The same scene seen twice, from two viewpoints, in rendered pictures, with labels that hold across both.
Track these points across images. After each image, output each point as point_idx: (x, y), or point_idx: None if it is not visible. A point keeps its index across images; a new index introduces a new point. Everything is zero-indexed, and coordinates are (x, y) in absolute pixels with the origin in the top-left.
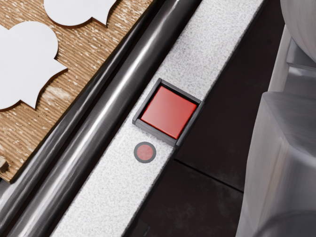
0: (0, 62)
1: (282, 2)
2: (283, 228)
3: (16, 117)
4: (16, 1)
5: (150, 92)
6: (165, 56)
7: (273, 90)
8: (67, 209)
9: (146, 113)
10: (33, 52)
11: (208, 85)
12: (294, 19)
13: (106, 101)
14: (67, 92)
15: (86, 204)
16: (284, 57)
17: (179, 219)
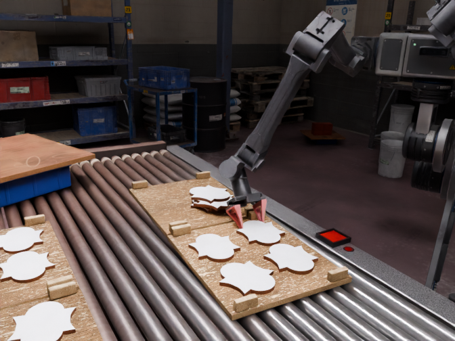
0: (287, 259)
1: (441, 30)
2: None
3: (318, 266)
4: (253, 251)
5: (322, 236)
6: (302, 234)
7: (447, 42)
8: (370, 273)
9: (331, 240)
10: (288, 250)
11: (323, 229)
12: (447, 25)
13: (319, 249)
14: (312, 252)
15: (369, 268)
16: (444, 38)
17: None
